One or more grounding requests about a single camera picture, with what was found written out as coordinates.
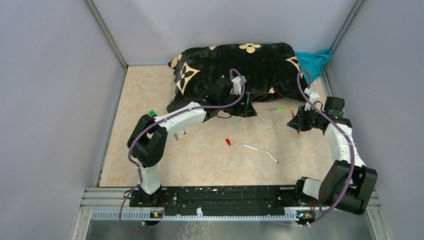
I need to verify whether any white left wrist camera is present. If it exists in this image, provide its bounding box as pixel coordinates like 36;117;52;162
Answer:
230;76;246;96

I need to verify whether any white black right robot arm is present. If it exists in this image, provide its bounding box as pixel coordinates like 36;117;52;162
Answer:
287;94;378;215

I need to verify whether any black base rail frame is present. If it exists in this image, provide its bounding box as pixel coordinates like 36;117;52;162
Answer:
80;185;327;225

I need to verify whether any white marker with red tip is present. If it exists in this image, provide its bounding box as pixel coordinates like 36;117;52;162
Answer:
263;149;279;164

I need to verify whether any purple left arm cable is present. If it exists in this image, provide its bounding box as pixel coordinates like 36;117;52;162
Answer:
118;68;247;236

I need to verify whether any clear highlighter with green cap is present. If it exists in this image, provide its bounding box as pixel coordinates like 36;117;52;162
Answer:
269;107;286;113

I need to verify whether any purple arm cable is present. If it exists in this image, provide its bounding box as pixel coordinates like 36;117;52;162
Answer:
295;68;356;228
118;68;247;236

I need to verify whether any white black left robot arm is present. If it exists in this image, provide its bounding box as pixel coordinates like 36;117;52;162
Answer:
127;76;249;207

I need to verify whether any red orange pen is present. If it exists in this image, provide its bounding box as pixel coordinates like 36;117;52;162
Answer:
290;108;302;137

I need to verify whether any black marker with green tip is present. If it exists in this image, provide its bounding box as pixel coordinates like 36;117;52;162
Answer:
148;110;157;118

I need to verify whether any teal cloth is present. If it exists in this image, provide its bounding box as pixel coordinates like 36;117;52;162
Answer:
295;49;333;84

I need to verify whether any black pillow with beige flowers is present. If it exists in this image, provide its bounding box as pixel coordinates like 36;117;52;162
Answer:
166;42;313;115

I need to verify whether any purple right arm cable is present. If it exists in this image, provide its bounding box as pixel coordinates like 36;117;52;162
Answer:
295;68;356;228

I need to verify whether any white pen with green tip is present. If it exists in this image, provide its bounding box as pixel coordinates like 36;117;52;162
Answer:
241;143;260;151

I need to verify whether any white pen with red cap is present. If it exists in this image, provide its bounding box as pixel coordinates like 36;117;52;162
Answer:
224;137;232;146

